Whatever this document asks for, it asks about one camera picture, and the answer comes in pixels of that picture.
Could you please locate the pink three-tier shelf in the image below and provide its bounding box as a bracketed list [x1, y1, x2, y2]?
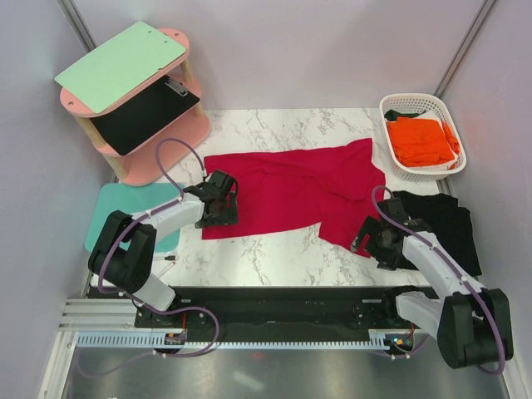
[55, 22, 210, 186]

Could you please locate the purple cable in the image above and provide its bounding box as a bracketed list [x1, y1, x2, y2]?
[371, 185, 509, 377]
[74, 138, 220, 377]

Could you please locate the aluminium rail frame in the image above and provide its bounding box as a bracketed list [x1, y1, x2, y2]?
[57, 297, 513, 333]

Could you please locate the mint green board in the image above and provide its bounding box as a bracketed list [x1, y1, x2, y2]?
[55, 22, 190, 116]

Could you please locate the orange folded t shirt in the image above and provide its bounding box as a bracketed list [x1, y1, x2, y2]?
[386, 116, 461, 169]

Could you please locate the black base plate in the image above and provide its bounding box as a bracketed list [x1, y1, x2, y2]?
[135, 287, 411, 344]

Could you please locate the red white pen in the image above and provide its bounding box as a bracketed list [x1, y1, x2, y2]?
[157, 263, 175, 278]

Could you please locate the red t shirt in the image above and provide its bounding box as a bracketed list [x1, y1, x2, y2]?
[202, 139, 386, 249]

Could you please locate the white plastic basket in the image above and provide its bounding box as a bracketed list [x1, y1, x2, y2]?
[379, 93, 466, 181]

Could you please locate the black t shirt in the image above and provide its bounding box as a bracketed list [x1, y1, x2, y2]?
[394, 191, 482, 277]

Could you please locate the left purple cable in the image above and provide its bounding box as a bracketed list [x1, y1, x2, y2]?
[74, 138, 220, 377]

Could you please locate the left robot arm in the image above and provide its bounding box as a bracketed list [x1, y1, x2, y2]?
[88, 170, 239, 327]

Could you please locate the white cable duct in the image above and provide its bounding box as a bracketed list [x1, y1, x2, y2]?
[76, 332, 392, 350]

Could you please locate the teal cutting board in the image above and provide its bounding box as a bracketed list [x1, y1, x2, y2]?
[85, 183, 179, 252]

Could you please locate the dark green garment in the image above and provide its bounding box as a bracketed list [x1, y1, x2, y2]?
[384, 110, 421, 122]

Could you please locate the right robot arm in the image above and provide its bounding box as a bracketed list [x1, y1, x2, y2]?
[352, 197, 514, 374]

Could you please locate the black clipboard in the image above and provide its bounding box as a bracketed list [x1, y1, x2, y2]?
[91, 76, 200, 155]

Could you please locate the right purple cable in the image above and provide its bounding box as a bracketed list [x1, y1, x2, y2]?
[371, 185, 509, 377]

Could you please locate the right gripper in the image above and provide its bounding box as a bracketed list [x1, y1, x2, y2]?
[350, 214, 401, 271]

